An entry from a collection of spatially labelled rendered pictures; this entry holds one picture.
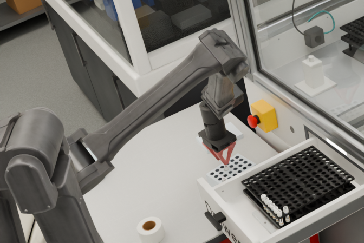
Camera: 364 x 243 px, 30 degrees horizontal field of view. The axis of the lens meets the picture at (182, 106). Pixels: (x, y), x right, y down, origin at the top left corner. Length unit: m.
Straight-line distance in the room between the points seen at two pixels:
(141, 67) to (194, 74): 1.00
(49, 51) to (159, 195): 3.07
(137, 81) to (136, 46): 0.13
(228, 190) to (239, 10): 0.51
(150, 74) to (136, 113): 1.01
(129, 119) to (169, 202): 0.68
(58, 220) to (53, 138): 0.10
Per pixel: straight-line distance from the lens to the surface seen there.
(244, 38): 1.96
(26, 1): 5.33
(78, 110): 4.07
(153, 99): 1.30
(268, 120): 1.96
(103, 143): 1.31
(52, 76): 4.56
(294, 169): 1.74
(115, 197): 2.03
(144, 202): 1.98
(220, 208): 1.64
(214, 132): 1.84
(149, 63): 2.29
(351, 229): 1.90
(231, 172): 1.94
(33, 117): 0.77
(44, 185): 0.73
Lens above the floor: 1.99
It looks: 32 degrees down
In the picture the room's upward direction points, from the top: 15 degrees counter-clockwise
